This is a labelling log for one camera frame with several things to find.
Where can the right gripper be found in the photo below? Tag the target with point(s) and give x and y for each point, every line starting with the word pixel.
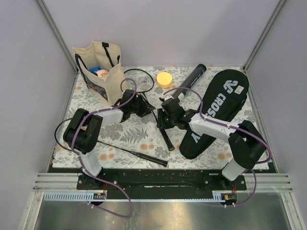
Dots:
pixel 160 122

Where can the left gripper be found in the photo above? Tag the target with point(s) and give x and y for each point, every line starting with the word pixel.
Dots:
pixel 146 107

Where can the black shuttlecock tube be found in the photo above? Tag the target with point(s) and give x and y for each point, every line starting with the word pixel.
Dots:
pixel 189 82

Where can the black racket cover bag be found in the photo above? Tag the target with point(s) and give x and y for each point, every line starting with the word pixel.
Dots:
pixel 224 97

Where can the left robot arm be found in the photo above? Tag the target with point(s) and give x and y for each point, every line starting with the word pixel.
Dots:
pixel 83 131

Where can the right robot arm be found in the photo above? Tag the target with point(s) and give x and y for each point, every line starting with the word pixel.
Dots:
pixel 246 143

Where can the floral table mat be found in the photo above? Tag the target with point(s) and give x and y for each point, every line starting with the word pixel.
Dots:
pixel 141 135

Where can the yellow grip tape roll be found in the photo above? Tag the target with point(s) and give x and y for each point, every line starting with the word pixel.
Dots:
pixel 164 80

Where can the blue pink item in bag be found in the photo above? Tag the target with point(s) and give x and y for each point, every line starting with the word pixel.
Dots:
pixel 100 72

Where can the beige canvas tote bag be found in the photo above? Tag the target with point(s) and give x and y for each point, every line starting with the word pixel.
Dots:
pixel 108 56

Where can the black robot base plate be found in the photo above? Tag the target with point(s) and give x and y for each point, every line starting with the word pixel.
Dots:
pixel 171 184

